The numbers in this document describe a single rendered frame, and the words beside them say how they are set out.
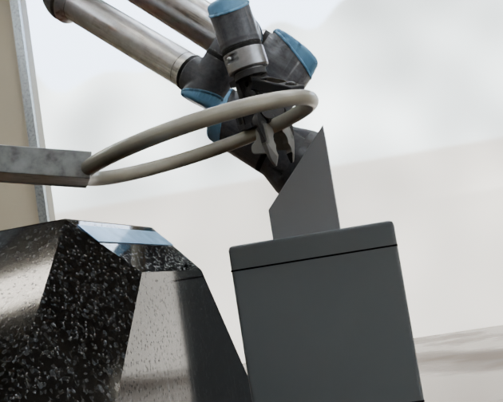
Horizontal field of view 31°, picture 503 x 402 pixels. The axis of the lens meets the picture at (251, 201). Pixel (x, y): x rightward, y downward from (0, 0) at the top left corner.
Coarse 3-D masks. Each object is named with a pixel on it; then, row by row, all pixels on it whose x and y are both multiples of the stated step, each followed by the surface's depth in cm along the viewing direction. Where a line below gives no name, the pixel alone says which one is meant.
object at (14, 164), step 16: (0, 144) 163; (0, 160) 162; (16, 160) 163; (32, 160) 163; (48, 160) 164; (64, 160) 165; (80, 160) 165; (0, 176) 168; (16, 176) 167; (32, 176) 166; (48, 176) 166; (64, 176) 165; (80, 176) 165
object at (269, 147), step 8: (264, 128) 191; (272, 128) 193; (256, 136) 194; (272, 136) 192; (256, 144) 194; (264, 144) 191; (272, 144) 192; (256, 152) 194; (264, 152) 192; (272, 152) 191; (272, 160) 192
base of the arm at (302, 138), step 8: (296, 128) 237; (304, 128) 239; (296, 136) 233; (304, 136) 235; (312, 136) 234; (296, 144) 232; (304, 144) 231; (280, 152) 232; (296, 152) 231; (304, 152) 231; (264, 160) 235; (280, 160) 232; (288, 160) 231; (296, 160) 230; (256, 168) 239; (264, 168) 236; (272, 168) 235; (280, 168) 232; (288, 168) 231; (264, 176) 240; (272, 176) 235; (280, 176) 233; (288, 176) 231; (272, 184) 237; (280, 184) 234
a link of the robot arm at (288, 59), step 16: (128, 0) 237; (144, 0) 234; (160, 0) 233; (176, 0) 233; (192, 0) 234; (160, 16) 236; (176, 16) 234; (192, 16) 234; (192, 32) 235; (208, 32) 234; (208, 48) 237; (272, 48) 234; (288, 48) 234; (304, 48) 234; (272, 64) 234; (288, 64) 234; (304, 64) 235; (288, 80) 234; (304, 80) 237
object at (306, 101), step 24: (264, 96) 158; (288, 96) 161; (312, 96) 169; (192, 120) 153; (216, 120) 154; (288, 120) 189; (120, 144) 156; (144, 144) 155; (216, 144) 199; (240, 144) 198; (96, 168) 162; (120, 168) 191; (144, 168) 194; (168, 168) 198
